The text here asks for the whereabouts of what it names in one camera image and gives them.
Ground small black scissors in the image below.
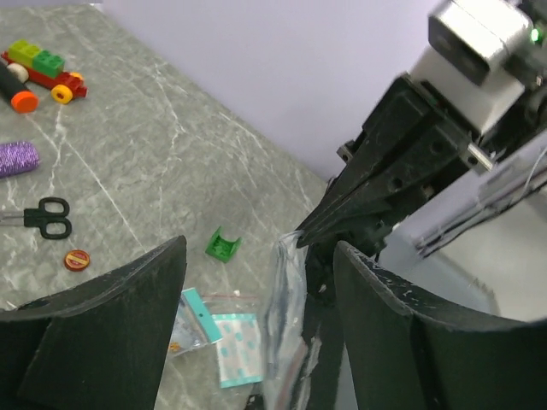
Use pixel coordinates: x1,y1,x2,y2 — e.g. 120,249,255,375
1,196,73,240

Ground colourful brick toy car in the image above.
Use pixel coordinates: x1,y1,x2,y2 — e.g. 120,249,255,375
1,39,88,104

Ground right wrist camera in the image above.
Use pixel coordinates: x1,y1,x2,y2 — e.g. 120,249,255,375
410,1,533,135

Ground teal band-aid bag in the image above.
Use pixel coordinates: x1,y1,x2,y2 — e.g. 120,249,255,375
203,293,263,389

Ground green plastic clip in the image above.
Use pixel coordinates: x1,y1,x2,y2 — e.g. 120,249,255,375
205,226,243,263

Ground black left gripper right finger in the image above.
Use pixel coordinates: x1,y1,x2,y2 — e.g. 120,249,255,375
333,242,546,409

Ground purple glitter microphone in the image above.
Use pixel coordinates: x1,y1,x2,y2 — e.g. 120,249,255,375
0,141,40,179

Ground clear plaster packet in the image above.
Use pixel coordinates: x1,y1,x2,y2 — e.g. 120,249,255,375
259,231,321,409

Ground small red balm tin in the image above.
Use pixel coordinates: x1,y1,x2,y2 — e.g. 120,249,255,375
63,249,91,272

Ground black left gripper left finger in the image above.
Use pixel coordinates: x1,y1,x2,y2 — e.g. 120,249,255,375
1,236,186,410

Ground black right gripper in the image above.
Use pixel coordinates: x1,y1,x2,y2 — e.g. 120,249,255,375
297,74,477,256

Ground blue-topped small bag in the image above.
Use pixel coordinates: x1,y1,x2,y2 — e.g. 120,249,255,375
168,288,222,358

